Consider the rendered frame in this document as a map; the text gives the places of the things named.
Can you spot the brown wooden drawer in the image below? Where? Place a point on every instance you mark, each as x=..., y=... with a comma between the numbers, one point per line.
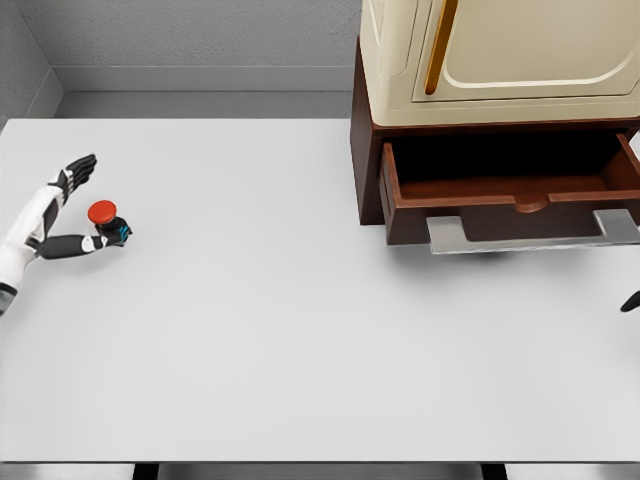
x=500, y=192

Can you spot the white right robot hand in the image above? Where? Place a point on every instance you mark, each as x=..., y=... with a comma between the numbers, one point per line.
x=633, y=302

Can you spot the brown and cream cabinet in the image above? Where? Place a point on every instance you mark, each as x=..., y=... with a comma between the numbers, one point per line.
x=365, y=165

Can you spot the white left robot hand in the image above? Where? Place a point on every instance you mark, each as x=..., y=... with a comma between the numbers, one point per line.
x=35, y=220

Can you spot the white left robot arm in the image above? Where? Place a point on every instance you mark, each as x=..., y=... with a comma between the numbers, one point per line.
x=7, y=287

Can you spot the red button switch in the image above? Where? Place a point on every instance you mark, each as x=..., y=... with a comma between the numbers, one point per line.
x=102, y=211

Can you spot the cream cabinet door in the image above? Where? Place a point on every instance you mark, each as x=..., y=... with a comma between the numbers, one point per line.
x=525, y=45

